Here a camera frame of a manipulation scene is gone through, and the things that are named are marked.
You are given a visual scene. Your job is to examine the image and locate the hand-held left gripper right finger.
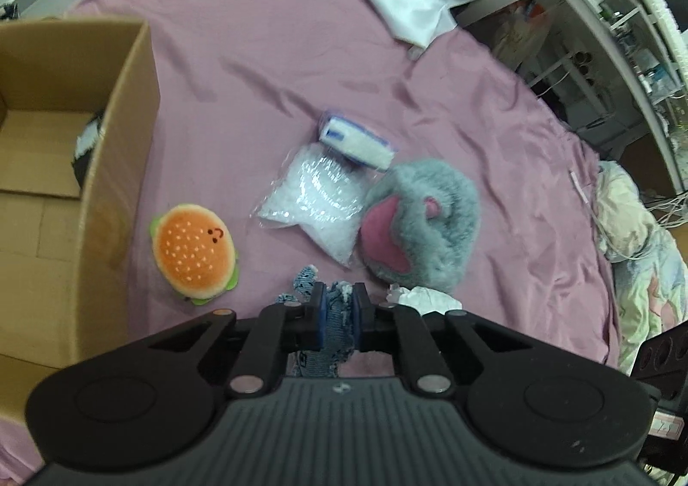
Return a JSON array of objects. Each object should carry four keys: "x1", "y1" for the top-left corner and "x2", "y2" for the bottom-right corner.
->
[{"x1": 351, "y1": 282, "x2": 534, "y2": 393}]

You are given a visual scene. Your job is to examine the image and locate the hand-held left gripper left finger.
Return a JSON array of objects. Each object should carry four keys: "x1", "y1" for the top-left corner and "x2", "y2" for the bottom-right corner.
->
[{"x1": 146, "y1": 282, "x2": 328, "y2": 393}]

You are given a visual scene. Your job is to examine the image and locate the blue and white knitted cloth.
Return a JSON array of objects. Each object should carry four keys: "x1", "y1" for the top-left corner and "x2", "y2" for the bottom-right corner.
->
[{"x1": 276, "y1": 265, "x2": 356, "y2": 378}]

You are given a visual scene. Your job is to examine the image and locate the brown cardboard box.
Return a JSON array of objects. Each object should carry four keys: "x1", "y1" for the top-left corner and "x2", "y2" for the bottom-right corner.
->
[{"x1": 0, "y1": 17, "x2": 161, "y2": 429}]

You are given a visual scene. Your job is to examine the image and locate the black and white soft item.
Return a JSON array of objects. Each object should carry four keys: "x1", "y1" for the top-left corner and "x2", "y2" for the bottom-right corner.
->
[{"x1": 70, "y1": 110, "x2": 109, "y2": 187}]

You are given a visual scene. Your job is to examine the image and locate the white crumpled cloth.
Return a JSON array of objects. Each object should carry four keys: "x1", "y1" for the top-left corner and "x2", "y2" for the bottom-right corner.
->
[{"x1": 384, "y1": 284, "x2": 464, "y2": 316}]

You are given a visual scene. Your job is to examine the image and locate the floral pastel blanket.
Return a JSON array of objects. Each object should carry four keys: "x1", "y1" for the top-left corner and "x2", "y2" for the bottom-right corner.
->
[{"x1": 593, "y1": 160, "x2": 688, "y2": 377}]

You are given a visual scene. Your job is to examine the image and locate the grey furry hat pink ears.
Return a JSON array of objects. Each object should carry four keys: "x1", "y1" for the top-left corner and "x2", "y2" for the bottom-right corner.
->
[{"x1": 358, "y1": 158, "x2": 481, "y2": 289}]

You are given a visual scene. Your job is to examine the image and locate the clear bag of white filling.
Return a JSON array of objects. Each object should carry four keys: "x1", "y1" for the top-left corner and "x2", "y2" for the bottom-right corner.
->
[{"x1": 249, "y1": 144, "x2": 378, "y2": 270}]

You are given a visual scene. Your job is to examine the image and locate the burger plush toy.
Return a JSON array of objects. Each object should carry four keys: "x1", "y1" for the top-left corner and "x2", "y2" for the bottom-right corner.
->
[{"x1": 149, "y1": 203, "x2": 241, "y2": 307}]

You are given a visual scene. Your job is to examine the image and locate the white pack with blue label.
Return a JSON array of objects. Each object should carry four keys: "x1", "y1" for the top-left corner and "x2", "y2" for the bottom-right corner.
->
[{"x1": 318, "y1": 110, "x2": 396, "y2": 173}]

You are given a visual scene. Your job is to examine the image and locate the pink bed sheet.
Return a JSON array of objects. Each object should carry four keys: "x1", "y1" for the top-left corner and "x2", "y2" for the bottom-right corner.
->
[{"x1": 0, "y1": 0, "x2": 631, "y2": 486}]

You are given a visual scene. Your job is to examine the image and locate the translucent plastic bag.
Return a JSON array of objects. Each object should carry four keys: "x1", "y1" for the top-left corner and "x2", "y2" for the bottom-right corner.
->
[{"x1": 491, "y1": 1, "x2": 556, "y2": 68}]

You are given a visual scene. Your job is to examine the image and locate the white metal shelf rack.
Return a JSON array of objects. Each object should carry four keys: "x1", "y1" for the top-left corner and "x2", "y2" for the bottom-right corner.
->
[{"x1": 504, "y1": 0, "x2": 688, "y2": 197}]

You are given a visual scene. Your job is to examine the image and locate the bundle of white cables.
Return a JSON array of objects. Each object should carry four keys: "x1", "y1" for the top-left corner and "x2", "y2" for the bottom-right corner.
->
[{"x1": 642, "y1": 189, "x2": 688, "y2": 230}]

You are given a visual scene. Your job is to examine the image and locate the white cable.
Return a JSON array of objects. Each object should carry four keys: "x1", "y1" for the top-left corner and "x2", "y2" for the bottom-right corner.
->
[{"x1": 568, "y1": 170, "x2": 609, "y2": 251}]

